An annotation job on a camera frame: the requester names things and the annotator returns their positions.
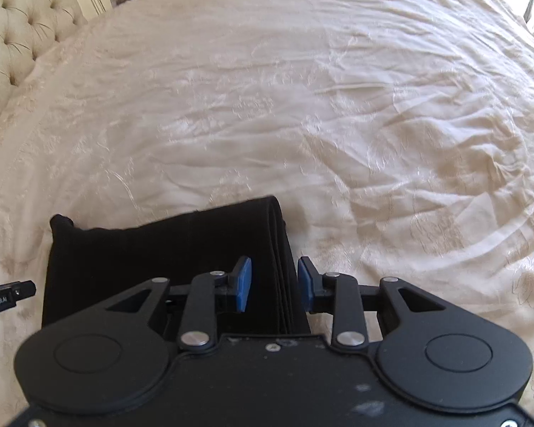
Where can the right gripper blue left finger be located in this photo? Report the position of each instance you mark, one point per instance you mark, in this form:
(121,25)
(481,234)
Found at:
(233,287)

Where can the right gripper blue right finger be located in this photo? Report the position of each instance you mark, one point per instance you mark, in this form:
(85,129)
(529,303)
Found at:
(317,290)

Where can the black pants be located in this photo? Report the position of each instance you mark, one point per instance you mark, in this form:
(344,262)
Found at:
(86,267)

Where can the cream embroidered bedspread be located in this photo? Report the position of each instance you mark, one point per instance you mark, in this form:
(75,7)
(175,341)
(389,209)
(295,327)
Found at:
(398,135)

